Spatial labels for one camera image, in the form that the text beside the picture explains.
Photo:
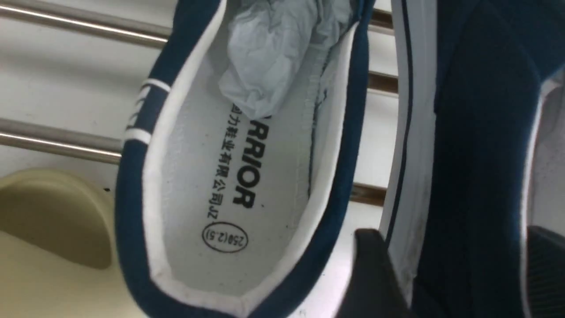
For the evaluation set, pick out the stainless steel shoe rack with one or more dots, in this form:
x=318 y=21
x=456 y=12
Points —
x=106 y=150

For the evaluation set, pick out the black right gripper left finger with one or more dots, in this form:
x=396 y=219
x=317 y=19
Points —
x=373 y=290

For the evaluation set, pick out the right olive foam slide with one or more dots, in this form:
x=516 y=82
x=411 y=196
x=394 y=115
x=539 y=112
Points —
x=58 y=251

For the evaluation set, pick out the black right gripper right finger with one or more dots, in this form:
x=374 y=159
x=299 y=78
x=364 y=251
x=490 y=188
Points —
x=546 y=273

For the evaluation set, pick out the navy canvas slip-on shoe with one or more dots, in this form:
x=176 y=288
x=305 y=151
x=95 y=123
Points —
x=479 y=154
x=239 y=160

